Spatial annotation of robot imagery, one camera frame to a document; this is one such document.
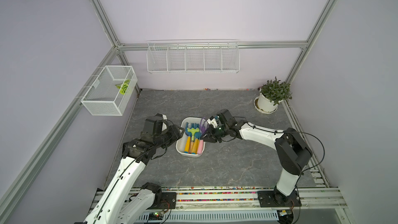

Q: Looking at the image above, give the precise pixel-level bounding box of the purple trowel pink handle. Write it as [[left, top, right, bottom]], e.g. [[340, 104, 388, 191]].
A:
[[197, 118, 208, 155]]

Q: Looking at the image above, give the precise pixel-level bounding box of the green rake wooden handle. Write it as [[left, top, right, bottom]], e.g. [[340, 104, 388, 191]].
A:
[[189, 123, 200, 154]]

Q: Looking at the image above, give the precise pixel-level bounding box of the teal rake yellow handle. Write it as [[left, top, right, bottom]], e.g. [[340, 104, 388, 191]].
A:
[[184, 123, 191, 153], [191, 131, 202, 154]]

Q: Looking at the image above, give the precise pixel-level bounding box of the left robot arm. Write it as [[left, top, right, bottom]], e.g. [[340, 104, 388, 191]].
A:
[[84, 114, 185, 224]]

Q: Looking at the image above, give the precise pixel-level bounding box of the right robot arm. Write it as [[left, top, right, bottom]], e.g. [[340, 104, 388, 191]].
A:
[[201, 109, 313, 198]]

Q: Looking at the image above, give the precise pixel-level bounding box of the green leaf toy in basket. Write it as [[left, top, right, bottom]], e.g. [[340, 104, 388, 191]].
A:
[[116, 79, 131, 95]]

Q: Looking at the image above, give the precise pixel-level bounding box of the large potted green plant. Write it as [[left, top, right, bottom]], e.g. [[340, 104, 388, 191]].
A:
[[254, 77, 292, 114]]

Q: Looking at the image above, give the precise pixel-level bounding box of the white mesh side basket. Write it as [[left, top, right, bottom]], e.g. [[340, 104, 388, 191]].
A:
[[80, 65, 137, 116]]

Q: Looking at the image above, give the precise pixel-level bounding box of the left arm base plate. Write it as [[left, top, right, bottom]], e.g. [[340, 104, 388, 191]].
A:
[[149, 192, 177, 209]]

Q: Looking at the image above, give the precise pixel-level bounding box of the white wire wall shelf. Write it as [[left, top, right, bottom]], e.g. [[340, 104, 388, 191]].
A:
[[147, 39, 240, 73]]

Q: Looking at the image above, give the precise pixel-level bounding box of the white vent rail front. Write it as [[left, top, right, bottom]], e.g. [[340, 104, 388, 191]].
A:
[[135, 210, 279, 224]]

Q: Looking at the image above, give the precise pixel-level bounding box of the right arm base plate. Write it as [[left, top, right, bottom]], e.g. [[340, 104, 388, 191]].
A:
[[257, 190, 302, 208]]

